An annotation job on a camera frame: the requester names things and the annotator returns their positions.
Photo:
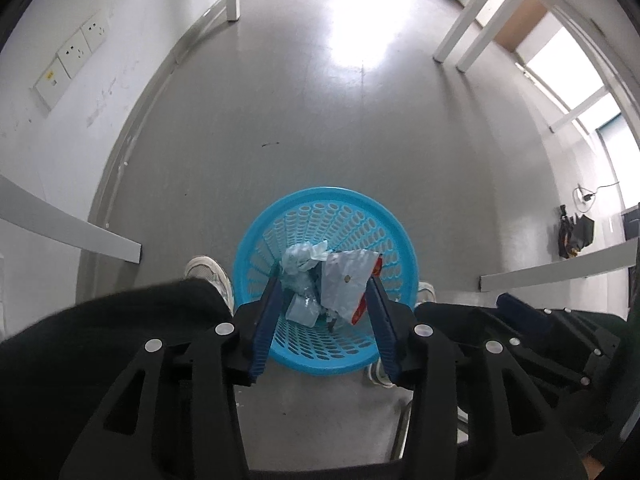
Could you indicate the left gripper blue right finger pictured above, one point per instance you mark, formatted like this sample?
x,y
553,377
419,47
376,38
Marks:
x,y
380,308

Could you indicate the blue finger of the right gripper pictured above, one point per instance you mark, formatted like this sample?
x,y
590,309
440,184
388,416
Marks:
x,y
521,316

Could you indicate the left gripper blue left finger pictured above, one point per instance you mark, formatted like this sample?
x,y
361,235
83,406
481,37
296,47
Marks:
x,y
267,313

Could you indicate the white paper food bag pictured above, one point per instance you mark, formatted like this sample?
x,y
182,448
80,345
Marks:
x,y
344,280

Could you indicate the clear crinkled plastic wrap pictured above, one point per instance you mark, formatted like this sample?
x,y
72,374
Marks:
x,y
301,266

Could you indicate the blue plastic trash basket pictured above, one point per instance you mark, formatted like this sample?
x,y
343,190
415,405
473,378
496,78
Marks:
x,y
347,220

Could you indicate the wall power sockets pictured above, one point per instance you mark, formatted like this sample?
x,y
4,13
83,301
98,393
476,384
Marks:
x,y
71,58

